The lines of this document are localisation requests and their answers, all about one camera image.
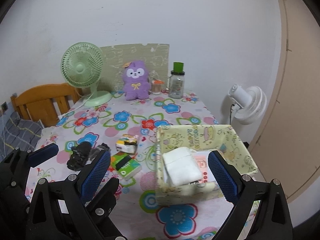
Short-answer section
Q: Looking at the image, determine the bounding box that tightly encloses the purple plush toy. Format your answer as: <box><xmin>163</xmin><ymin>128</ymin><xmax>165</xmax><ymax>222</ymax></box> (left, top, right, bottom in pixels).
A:
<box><xmin>123</xmin><ymin>60</ymin><xmax>151</xmax><ymax>101</ymax></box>

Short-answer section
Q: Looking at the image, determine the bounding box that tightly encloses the white standing fan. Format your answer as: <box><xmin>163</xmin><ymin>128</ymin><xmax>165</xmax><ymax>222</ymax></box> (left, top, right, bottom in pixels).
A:
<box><xmin>228</xmin><ymin>84</ymin><xmax>267</xmax><ymax>125</ymax></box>

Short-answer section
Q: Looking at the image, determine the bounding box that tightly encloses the green desk fan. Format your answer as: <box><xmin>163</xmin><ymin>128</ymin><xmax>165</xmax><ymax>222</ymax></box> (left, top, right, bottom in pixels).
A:
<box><xmin>60</xmin><ymin>42</ymin><xmax>112</xmax><ymax>107</ymax></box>

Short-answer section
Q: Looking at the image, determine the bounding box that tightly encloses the beige door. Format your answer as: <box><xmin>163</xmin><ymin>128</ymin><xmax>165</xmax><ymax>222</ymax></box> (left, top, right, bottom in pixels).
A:
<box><xmin>249</xmin><ymin>0</ymin><xmax>319</xmax><ymax>202</ymax></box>

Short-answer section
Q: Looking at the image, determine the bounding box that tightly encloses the wooden chair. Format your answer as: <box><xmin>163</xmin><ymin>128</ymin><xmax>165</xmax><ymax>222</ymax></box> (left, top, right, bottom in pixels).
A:
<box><xmin>11</xmin><ymin>83</ymin><xmax>82</xmax><ymax>127</ymax></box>

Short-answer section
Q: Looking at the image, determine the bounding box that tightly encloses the toothpick jar orange lid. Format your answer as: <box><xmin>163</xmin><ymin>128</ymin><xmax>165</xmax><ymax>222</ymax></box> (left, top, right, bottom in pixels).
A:
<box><xmin>151</xmin><ymin>79</ymin><xmax>164</xmax><ymax>95</ymax></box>

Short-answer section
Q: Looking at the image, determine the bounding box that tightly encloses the pink white packet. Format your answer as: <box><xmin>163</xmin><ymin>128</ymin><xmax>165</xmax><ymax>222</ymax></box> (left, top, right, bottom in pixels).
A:
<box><xmin>193</xmin><ymin>150</ymin><xmax>216</xmax><ymax>183</ymax></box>

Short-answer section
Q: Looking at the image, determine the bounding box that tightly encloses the yellow cartoon paper box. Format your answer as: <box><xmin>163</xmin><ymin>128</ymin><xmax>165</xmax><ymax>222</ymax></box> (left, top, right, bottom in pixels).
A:
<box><xmin>155</xmin><ymin>125</ymin><xmax>258</xmax><ymax>205</ymax></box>

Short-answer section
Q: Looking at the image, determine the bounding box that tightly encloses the floral tablecloth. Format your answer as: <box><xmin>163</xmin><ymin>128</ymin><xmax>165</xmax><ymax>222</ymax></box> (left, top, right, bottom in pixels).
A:
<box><xmin>25</xmin><ymin>93</ymin><xmax>232</xmax><ymax>239</ymax></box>

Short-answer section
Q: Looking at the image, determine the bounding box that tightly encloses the grey plaid cushion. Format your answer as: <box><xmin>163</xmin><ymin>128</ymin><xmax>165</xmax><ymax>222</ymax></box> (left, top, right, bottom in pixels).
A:
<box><xmin>0</xmin><ymin>112</ymin><xmax>44</xmax><ymax>160</ymax></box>

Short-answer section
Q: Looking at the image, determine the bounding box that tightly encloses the yellow white tissue pack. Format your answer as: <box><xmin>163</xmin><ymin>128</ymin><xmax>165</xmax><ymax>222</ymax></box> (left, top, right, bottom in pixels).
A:
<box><xmin>116</xmin><ymin>134</ymin><xmax>139</xmax><ymax>154</ymax></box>

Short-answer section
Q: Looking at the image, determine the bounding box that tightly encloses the glass jar green lid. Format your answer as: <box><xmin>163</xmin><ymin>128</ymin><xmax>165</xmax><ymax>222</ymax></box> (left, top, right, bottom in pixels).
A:
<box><xmin>169</xmin><ymin>62</ymin><xmax>185</xmax><ymax>99</ymax></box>

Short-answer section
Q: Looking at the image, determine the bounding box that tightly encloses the beige patterned board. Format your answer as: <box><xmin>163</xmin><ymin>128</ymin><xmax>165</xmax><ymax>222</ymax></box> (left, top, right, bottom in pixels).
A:
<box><xmin>98</xmin><ymin>43</ymin><xmax>169</xmax><ymax>92</ymax></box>

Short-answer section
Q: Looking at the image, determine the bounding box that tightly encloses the white folded towel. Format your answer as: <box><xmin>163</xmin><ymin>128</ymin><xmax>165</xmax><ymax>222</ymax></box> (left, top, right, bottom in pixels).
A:
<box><xmin>163</xmin><ymin>147</ymin><xmax>202</xmax><ymax>187</ymax></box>

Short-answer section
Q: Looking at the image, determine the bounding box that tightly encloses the grey drawstring pouch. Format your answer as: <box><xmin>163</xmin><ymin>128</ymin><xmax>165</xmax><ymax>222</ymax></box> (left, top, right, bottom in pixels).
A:
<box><xmin>86</xmin><ymin>143</ymin><xmax>110</xmax><ymax>165</ymax></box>

